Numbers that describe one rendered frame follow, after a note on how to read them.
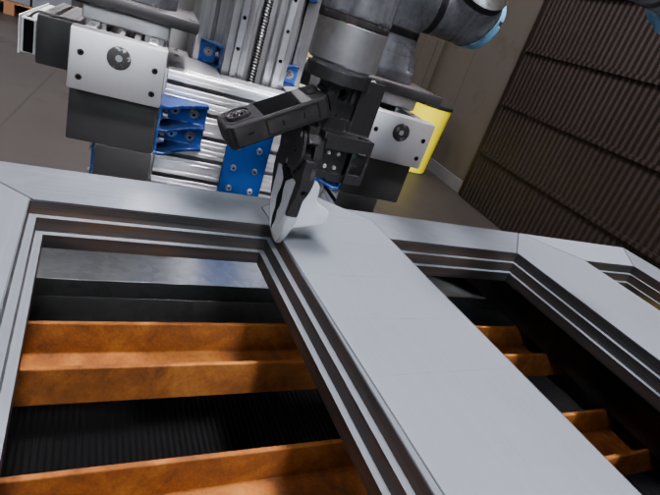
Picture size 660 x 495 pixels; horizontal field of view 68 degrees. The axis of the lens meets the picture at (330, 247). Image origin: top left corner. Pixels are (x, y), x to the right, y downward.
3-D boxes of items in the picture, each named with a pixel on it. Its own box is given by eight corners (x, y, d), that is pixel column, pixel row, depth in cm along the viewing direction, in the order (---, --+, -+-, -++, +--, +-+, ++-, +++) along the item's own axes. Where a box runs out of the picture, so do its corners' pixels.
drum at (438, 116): (415, 163, 536) (441, 101, 508) (433, 178, 500) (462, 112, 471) (380, 155, 519) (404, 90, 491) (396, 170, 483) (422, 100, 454)
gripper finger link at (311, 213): (319, 256, 60) (343, 188, 56) (274, 252, 57) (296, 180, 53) (310, 244, 62) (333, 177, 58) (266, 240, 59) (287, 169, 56)
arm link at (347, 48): (335, 19, 45) (305, 9, 52) (320, 69, 47) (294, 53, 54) (401, 42, 49) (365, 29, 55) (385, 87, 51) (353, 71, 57)
